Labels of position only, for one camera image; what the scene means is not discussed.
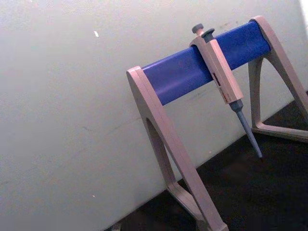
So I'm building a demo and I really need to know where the pipette stand with blue bar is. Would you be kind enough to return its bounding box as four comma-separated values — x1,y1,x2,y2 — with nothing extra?
126,15,308,231

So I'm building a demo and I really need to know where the black table cloth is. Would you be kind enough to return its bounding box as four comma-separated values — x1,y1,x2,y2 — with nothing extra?
103,90,308,231

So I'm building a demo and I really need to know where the beige pipette with grey tip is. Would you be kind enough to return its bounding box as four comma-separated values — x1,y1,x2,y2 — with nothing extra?
189,23,264,159

